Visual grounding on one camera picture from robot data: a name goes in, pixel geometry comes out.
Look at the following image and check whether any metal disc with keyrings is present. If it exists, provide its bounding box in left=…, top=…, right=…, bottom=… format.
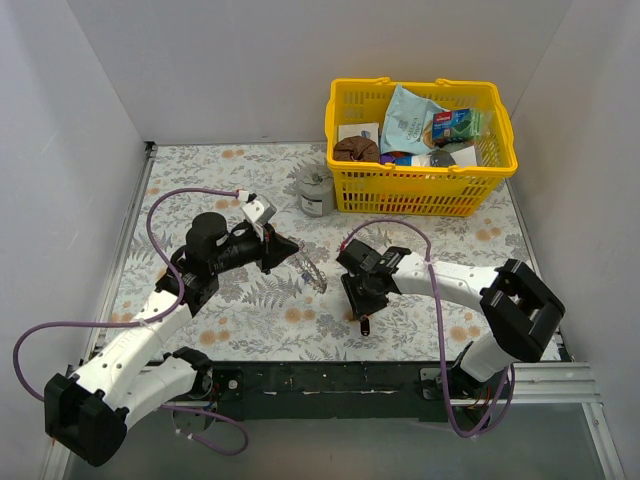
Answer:
left=292, top=241, right=328, bottom=295

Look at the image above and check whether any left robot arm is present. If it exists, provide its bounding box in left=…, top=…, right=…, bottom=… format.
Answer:
left=44, top=212, right=299, bottom=466

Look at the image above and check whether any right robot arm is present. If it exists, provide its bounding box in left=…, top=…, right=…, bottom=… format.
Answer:
left=337, top=240, right=566, bottom=398

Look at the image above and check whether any floral tablecloth mat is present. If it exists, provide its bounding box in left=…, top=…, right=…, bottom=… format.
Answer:
left=106, top=143, right=530, bottom=361

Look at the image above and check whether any grey paper-wrapped roll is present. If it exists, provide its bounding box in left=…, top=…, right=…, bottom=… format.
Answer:
left=296, top=164, right=336, bottom=218

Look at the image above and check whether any brown round scrunchie item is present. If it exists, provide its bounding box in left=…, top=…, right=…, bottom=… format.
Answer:
left=333, top=136, right=380, bottom=163

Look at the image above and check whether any white blue bottle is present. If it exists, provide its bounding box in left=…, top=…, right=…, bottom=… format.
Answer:
left=379, top=146, right=479, bottom=169

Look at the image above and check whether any white small box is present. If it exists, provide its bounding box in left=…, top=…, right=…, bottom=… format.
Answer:
left=338, top=122, right=379, bottom=144

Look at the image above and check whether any yellow plastic basket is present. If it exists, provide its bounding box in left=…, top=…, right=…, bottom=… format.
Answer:
left=325, top=77, right=518, bottom=217

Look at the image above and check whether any light blue chips bag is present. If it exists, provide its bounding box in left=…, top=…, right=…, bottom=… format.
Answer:
left=379, top=85, right=446, bottom=155

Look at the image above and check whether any green sponge pack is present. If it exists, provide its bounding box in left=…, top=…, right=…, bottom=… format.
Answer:
left=431, top=108, right=490, bottom=145

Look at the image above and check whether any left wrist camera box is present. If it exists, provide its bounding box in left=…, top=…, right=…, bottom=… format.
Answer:
left=237, top=190, right=277, bottom=239

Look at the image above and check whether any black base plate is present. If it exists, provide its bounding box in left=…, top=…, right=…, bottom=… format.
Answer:
left=164, top=360, right=516, bottom=424

